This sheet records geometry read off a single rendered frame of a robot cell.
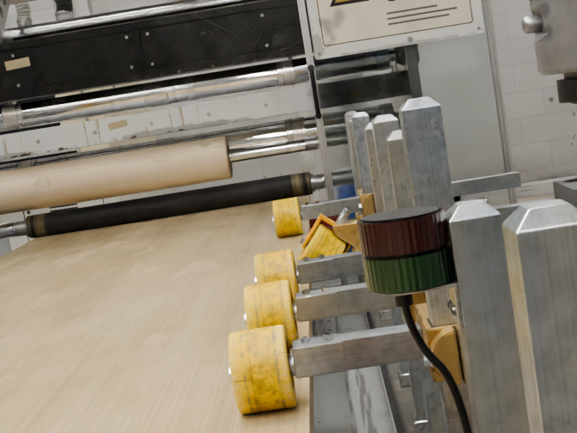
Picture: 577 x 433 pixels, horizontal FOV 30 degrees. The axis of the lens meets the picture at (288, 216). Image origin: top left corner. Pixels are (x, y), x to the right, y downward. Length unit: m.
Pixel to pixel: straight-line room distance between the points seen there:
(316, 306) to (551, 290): 0.81
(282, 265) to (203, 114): 1.57
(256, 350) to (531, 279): 0.57
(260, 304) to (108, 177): 1.86
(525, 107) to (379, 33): 6.47
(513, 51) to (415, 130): 8.45
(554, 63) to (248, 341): 0.51
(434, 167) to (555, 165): 8.52
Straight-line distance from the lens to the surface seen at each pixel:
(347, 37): 3.00
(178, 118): 3.05
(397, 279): 0.71
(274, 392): 1.02
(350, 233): 1.76
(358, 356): 1.04
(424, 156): 0.97
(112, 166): 3.09
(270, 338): 1.03
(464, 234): 0.73
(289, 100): 3.02
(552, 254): 0.48
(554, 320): 0.48
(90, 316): 1.75
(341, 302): 1.28
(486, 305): 0.74
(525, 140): 9.44
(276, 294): 1.27
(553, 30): 0.61
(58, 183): 3.12
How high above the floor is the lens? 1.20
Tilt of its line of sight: 6 degrees down
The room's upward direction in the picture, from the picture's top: 9 degrees counter-clockwise
